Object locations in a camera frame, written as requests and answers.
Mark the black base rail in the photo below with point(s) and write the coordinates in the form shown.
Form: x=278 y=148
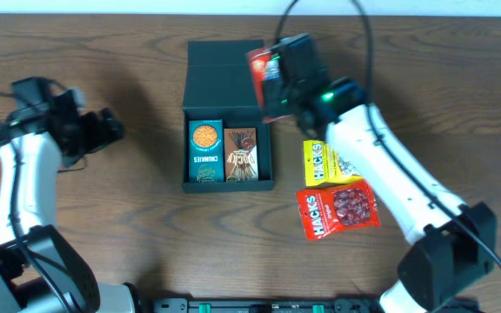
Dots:
x=340 y=305

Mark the black gift box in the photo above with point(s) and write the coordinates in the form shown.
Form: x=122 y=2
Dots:
x=218 y=86

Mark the red Hacks candy bag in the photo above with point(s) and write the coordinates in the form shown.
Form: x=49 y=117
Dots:
x=337 y=209

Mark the brown Pocky snack box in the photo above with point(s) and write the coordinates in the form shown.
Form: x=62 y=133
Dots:
x=240 y=151

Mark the teal cookie box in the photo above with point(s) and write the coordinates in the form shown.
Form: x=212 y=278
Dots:
x=206 y=151

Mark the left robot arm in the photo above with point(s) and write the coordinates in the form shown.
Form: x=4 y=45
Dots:
x=39 y=270

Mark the yellow Hacks candy bag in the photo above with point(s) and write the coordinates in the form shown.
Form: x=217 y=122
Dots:
x=323 y=165

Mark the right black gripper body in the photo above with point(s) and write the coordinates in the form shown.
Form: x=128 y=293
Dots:
x=278 y=96

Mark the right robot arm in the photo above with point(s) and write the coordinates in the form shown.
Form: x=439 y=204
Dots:
x=452 y=244

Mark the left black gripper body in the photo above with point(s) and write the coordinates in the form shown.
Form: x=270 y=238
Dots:
x=84 y=136

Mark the red Hello Panda box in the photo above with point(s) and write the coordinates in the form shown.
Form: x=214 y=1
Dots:
x=271 y=91

